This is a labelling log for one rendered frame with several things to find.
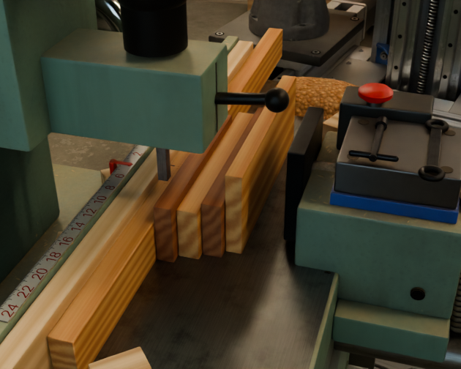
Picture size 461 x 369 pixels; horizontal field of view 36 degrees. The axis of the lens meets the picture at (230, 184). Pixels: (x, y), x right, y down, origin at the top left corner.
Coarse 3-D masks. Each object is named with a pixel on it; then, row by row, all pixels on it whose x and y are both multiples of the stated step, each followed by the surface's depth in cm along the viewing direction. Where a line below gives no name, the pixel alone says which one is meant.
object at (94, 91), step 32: (96, 32) 60; (64, 64) 56; (96, 64) 55; (128, 64) 55; (160, 64) 55; (192, 64) 54; (224, 64) 58; (64, 96) 57; (96, 96) 57; (128, 96) 56; (160, 96) 55; (192, 96) 54; (64, 128) 59; (96, 128) 58; (128, 128) 57; (160, 128) 56; (192, 128) 56
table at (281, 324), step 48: (288, 240) 64; (144, 288) 58; (192, 288) 58; (240, 288) 58; (288, 288) 58; (336, 288) 59; (144, 336) 54; (192, 336) 54; (240, 336) 54; (288, 336) 54; (336, 336) 61; (384, 336) 59; (432, 336) 58
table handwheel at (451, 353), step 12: (456, 336) 64; (336, 348) 66; (348, 348) 65; (360, 348) 65; (372, 348) 64; (456, 348) 63; (396, 360) 64; (408, 360) 64; (420, 360) 63; (444, 360) 63; (456, 360) 62
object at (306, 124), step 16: (320, 112) 64; (304, 128) 62; (320, 128) 64; (304, 144) 59; (320, 144) 66; (288, 160) 58; (304, 160) 58; (288, 176) 59; (304, 176) 60; (288, 192) 60; (288, 208) 61; (288, 224) 62
